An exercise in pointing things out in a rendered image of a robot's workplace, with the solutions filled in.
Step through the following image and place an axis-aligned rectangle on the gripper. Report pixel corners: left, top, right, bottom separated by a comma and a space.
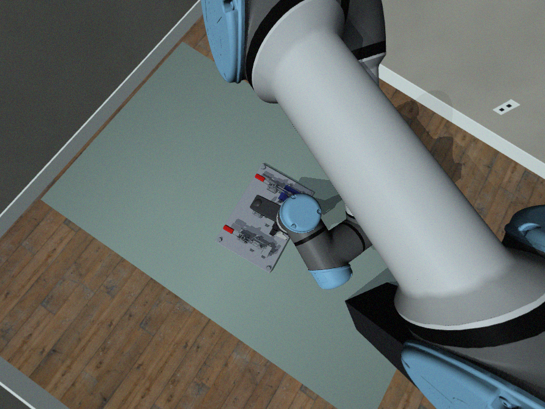
269, 222, 289, 239

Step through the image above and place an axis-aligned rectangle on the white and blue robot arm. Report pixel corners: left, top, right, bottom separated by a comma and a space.
201, 0, 545, 409

